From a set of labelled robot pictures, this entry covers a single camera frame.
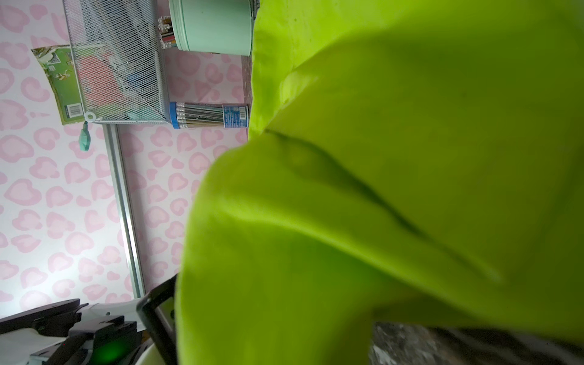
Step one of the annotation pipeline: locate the green red paper packet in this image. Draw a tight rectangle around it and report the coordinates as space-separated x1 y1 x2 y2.
32 45 85 126

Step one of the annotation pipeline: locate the blue lid pencil jar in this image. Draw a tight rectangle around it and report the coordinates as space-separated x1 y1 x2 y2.
169 102 249 129

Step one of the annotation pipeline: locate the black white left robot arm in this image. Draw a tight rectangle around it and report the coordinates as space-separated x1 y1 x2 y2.
1 278 178 364

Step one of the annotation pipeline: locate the lime green garment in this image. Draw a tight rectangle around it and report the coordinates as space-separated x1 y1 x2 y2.
176 1 583 364

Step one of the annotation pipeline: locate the mint green cup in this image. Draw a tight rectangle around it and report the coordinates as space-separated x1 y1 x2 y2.
169 0 253 56

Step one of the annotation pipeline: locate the white mesh wall basket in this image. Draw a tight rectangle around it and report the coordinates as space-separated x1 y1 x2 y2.
62 0 170 124

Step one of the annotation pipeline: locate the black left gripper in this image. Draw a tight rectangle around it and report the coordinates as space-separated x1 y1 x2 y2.
27 276 178 364

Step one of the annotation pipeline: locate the mint green wall hook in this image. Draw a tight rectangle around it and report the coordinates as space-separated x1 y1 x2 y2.
78 121 91 152

